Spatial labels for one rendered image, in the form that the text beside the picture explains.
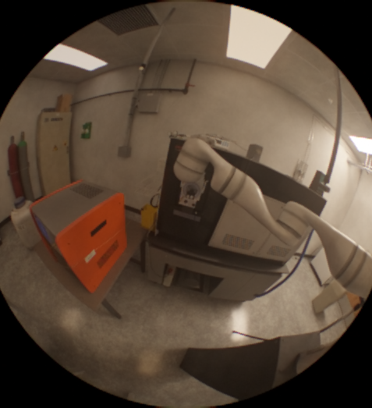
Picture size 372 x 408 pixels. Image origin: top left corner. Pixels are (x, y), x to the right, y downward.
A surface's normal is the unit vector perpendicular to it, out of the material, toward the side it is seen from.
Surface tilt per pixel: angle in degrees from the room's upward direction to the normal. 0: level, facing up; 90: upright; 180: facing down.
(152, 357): 0
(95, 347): 0
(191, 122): 90
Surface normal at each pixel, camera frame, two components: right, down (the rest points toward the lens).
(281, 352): 0.22, -0.86
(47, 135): 0.96, 0.29
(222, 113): -0.19, 0.42
